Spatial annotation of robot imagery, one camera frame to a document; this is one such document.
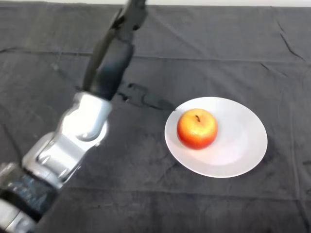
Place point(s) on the white round plate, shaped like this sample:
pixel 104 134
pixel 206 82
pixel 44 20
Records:
pixel 233 150

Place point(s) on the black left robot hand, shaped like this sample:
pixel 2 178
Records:
pixel 109 63

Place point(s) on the red yellow apple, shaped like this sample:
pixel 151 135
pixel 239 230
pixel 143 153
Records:
pixel 197 128

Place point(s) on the black table cloth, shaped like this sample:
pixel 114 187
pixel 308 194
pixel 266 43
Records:
pixel 218 48

